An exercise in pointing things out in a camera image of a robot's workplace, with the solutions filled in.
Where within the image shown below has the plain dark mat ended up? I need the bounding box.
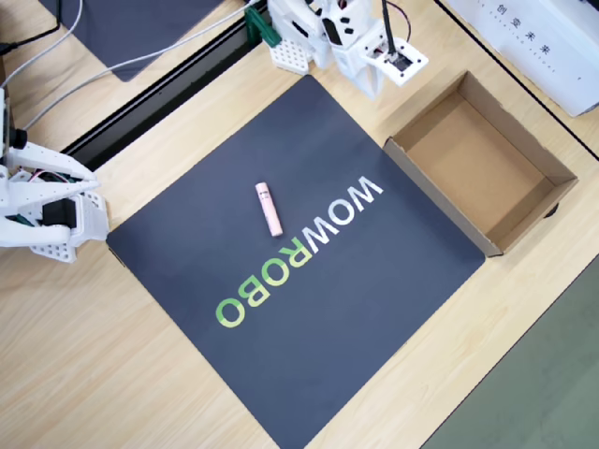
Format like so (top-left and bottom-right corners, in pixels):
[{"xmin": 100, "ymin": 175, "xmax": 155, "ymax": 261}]
[{"xmin": 39, "ymin": 0, "xmax": 226, "ymax": 83}]

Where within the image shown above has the long white printed box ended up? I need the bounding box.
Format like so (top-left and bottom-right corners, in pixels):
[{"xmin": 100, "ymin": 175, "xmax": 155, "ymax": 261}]
[{"xmin": 442, "ymin": 0, "xmax": 599, "ymax": 118}]

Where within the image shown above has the green table clamp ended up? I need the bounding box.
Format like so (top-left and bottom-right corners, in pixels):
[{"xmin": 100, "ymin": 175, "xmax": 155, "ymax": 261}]
[{"xmin": 244, "ymin": 7, "xmax": 282, "ymax": 49}]

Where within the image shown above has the dark WOWROBO printed mat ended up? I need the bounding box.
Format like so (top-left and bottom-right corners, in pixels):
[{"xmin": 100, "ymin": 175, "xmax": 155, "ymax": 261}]
[{"xmin": 105, "ymin": 74, "xmax": 486, "ymax": 449}]

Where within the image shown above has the white gripper camera mount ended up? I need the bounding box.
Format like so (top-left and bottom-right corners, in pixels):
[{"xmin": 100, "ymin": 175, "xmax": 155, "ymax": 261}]
[
  {"xmin": 372, "ymin": 38, "xmax": 430, "ymax": 88},
  {"xmin": 0, "ymin": 88, "xmax": 28, "ymax": 151}
]

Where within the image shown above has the black table edge rail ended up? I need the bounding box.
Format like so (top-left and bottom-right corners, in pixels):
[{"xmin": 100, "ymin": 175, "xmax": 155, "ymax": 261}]
[{"xmin": 60, "ymin": 8, "xmax": 266, "ymax": 172}]

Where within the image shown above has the pink tube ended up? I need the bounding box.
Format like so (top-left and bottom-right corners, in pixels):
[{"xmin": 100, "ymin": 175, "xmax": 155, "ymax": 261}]
[{"xmin": 255, "ymin": 181, "xmax": 284, "ymax": 239}]

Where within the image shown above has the black camera cable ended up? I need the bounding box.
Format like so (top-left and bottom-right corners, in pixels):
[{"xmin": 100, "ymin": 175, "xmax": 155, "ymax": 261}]
[{"xmin": 379, "ymin": 0, "xmax": 413, "ymax": 57}]

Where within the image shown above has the grey cable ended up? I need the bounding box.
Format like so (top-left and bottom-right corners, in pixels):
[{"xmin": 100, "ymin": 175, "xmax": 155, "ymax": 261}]
[
  {"xmin": 0, "ymin": 0, "xmax": 85, "ymax": 91},
  {"xmin": 21, "ymin": 0, "xmax": 261, "ymax": 132}
]

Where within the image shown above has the open brown cardboard tray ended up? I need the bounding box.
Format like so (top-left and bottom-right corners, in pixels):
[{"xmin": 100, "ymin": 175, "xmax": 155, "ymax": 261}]
[{"xmin": 382, "ymin": 69, "xmax": 579, "ymax": 257}]

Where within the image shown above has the thin black cable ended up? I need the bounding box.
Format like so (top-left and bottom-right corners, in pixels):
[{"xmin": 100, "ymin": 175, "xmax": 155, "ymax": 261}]
[{"xmin": 0, "ymin": 0, "xmax": 65, "ymax": 55}]

